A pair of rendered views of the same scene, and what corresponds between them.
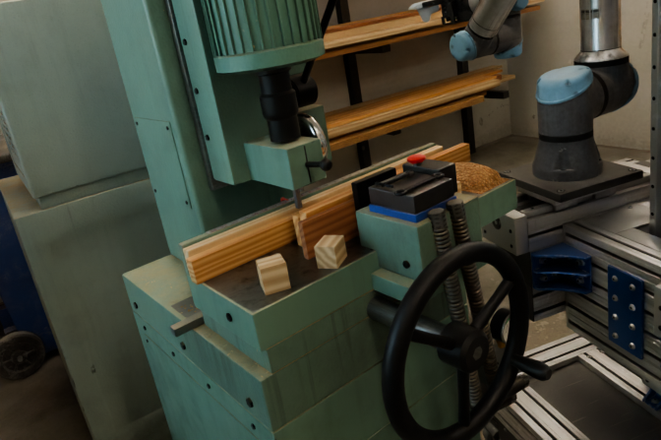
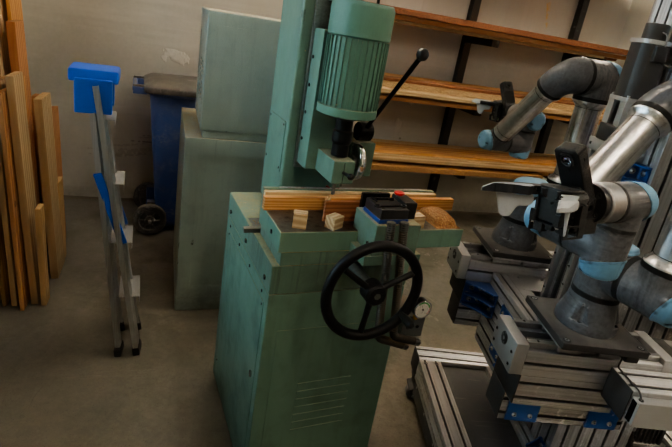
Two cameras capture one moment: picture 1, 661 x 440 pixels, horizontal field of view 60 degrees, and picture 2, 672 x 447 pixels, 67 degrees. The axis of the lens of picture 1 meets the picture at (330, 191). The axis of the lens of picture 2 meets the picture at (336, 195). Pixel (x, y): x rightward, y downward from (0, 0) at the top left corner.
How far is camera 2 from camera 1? 0.57 m
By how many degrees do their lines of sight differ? 10
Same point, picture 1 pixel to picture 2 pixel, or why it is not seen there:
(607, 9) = not seen: hidden behind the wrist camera
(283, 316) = (295, 241)
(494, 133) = not seen: hidden behind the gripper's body
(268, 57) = (341, 112)
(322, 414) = (296, 300)
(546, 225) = (482, 268)
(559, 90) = not seen: hidden behind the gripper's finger
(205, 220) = (283, 180)
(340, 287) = (331, 241)
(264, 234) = (307, 200)
